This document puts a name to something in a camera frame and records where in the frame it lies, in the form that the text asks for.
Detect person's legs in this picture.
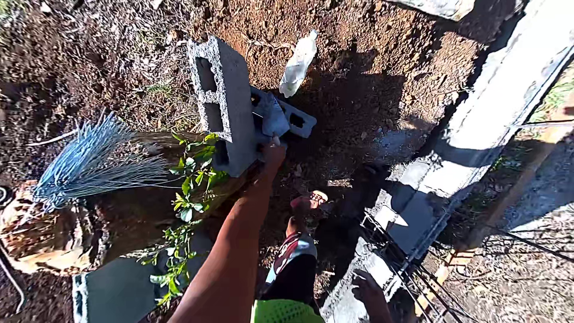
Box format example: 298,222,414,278
260,190,329,307

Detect person's left forearm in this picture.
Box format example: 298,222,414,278
168,165,277,323

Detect large grey hollow concrete block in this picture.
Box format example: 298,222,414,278
187,35,259,178

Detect person's right forearm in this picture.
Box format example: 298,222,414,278
367,302,395,323

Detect long grey concrete wall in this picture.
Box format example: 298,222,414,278
319,0,574,323

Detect bundle of blue wires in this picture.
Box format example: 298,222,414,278
32,111,179,213

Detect long brown wooden plank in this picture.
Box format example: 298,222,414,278
414,81,574,317

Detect crumpled translucent plastic bottle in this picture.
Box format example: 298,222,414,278
279,30,318,98

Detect grey metal trowel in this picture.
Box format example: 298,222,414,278
262,92,290,138

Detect grey three-hole concrete block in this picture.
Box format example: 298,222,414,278
250,86,317,139

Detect smooth grey concrete block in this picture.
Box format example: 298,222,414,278
72,257,163,323

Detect green leafy plant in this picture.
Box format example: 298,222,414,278
143,131,229,307

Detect person's left hand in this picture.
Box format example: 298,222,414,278
261,135,286,172

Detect thin white bent pipe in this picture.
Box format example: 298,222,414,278
0,240,26,315

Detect person's right hand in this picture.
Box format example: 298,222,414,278
351,269,387,309

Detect black steel rebar cage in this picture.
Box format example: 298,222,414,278
361,211,478,323

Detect thick brown log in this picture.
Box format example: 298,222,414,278
0,131,265,275

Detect person's body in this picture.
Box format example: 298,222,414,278
250,299,325,323

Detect pale concrete slab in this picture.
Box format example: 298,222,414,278
387,0,476,22

